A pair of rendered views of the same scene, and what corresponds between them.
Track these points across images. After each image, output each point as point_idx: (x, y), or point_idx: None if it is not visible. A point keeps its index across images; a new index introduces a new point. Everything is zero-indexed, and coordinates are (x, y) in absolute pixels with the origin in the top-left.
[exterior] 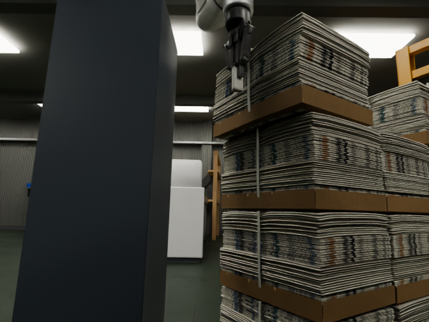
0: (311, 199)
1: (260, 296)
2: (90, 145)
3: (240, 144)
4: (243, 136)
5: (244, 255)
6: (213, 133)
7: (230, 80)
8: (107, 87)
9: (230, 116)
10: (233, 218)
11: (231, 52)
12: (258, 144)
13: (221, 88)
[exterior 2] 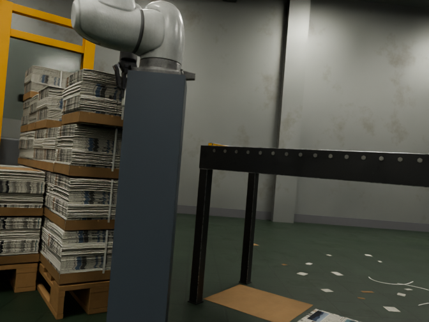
0: None
1: (108, 227)
2: (179, 162)
3: (97, 133)
4: (101, 128)
5: (94, 207)
6: (79, 118)
7: (102, 85)
8: (182, 134)
9: (101, 113)
10: (85, 183)
11: (124, 77)
12: (116, 138)
13: (90, 85)
